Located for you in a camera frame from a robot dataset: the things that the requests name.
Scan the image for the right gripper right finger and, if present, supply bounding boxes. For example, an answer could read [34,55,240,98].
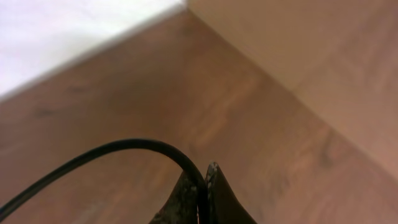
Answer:
[206,162,256,224]

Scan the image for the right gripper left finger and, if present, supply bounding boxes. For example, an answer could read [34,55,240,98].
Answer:
[149,172,198,224]

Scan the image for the long black usb cable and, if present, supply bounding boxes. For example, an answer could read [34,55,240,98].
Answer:
[0,138,210,224]

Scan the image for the wooden side panel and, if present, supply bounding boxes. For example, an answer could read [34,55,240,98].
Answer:
[188,0,397,175]

